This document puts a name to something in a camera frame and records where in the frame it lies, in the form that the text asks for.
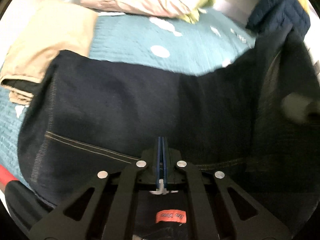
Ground folded khaki trousers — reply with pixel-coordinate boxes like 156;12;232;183
1;2;98;105

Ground red object beside bed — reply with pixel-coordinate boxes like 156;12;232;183
0;165;17;187

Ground teal patterned bed cover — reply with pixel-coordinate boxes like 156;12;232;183
16;9;255;199

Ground navy and yellow puffer jacket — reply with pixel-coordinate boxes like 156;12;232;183
246;0;311;38

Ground dark navy garment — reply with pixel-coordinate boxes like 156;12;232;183
6;25;319;239

